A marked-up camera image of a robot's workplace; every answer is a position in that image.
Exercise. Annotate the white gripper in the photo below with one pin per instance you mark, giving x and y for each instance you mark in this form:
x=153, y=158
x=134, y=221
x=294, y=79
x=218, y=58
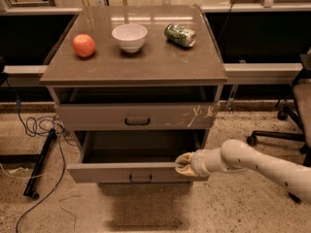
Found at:
x=199, y=162

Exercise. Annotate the grey drawer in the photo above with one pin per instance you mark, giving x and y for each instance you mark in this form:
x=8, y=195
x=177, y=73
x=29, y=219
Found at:
x=167, y=116
x=134, y=156

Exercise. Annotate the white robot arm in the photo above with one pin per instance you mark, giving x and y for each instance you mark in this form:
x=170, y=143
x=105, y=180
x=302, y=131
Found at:
x=234, y=155

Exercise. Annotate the grey drawer cabinet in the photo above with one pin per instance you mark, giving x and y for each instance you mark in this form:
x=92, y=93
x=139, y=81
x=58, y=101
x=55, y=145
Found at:
x=159, y=72

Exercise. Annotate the grey top drawer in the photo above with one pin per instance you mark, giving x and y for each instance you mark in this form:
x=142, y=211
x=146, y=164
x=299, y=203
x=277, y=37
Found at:
x=167, y=116

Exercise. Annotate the green soda can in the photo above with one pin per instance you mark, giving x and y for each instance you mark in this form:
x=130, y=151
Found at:
x=180, y=34

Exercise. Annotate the white ceramic bowl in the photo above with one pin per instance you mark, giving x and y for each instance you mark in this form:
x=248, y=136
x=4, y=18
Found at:
x=130, y=37

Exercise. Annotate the red apple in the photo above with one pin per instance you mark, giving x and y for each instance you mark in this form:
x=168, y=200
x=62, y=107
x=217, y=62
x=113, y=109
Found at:
x=83, y=45

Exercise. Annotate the black wheeled stand leg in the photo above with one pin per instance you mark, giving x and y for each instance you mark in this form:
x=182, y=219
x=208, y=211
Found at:
x=30, y=187

